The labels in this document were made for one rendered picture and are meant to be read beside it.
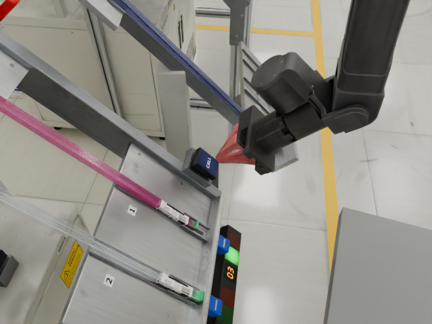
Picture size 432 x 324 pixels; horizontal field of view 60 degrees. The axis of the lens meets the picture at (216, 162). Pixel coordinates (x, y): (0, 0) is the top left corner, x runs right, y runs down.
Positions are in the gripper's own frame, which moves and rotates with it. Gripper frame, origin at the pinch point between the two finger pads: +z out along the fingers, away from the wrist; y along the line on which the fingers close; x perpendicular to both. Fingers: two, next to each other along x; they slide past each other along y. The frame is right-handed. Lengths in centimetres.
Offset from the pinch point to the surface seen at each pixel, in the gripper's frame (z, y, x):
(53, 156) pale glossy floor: 118, -61, 3
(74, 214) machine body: 37.1, 2.7, -6.5
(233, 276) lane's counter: 7.9, 14.2, 14.4
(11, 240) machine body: 43.3, 10.9, -14.0
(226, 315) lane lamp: 7.8, 21.3, 13.8
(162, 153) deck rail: 6.3, 1.5, -7.9
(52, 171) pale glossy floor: 115, -52, 5
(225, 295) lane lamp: 7.9, 18.2, 13.0
